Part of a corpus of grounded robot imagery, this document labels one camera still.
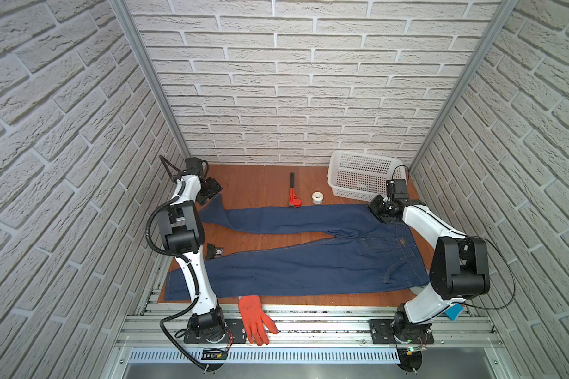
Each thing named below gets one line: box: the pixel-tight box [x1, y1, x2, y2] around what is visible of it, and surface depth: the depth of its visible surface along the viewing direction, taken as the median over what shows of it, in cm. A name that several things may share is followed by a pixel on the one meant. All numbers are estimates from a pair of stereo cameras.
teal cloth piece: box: [444, 303, 464, 322], surface depth 79 cm
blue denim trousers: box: [165, 195, 430, 302], surface depth 92 cm
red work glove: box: [237, 294, 279, 346], surface depth 77 cm
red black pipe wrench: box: [288, 172, 302, 208], surface depth 109 cm
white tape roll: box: [311, 191, 325, 205], surface depth 108 cm
